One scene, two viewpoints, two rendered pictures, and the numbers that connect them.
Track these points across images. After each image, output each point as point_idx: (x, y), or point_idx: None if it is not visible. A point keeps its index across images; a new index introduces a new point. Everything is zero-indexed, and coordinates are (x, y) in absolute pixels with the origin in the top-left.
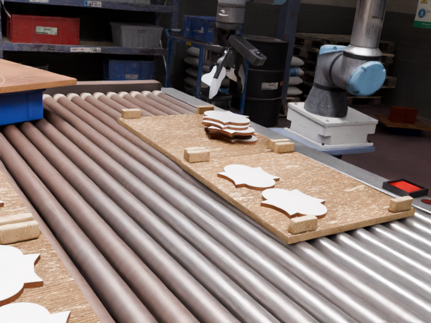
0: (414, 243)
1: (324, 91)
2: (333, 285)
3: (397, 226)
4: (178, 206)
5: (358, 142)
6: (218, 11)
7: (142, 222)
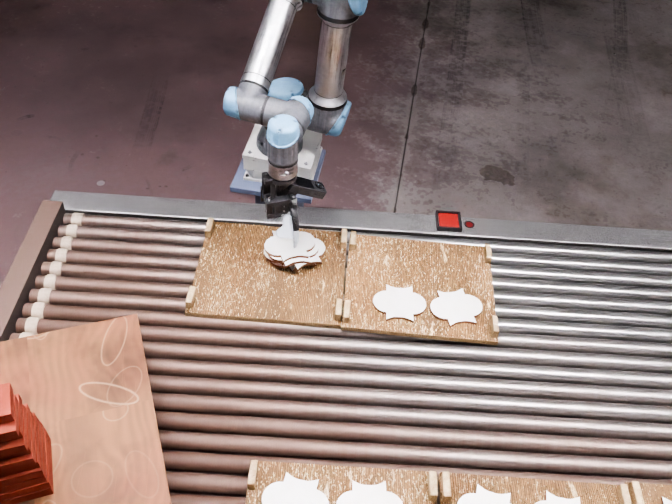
0: (520, 281)
1: None
2: (548, 355)
3: (496, 270)
4: (407, 369)
5: (318, 157)
6: (279, 173)
7: (423, 404)
